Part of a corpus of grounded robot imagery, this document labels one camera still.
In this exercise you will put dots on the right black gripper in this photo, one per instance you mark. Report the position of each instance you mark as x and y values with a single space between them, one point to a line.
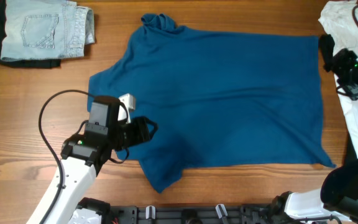
340 60

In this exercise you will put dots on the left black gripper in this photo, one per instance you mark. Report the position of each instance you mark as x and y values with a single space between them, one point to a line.
141 130

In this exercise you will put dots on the dark blue polo shirt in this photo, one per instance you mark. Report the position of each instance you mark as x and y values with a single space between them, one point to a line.
219 98

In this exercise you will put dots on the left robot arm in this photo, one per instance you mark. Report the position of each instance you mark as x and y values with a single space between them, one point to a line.
109 128

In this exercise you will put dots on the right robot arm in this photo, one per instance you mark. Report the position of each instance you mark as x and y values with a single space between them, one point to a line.
337 199

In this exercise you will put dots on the light blue denim shorts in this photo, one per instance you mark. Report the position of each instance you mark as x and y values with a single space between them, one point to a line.
42 30

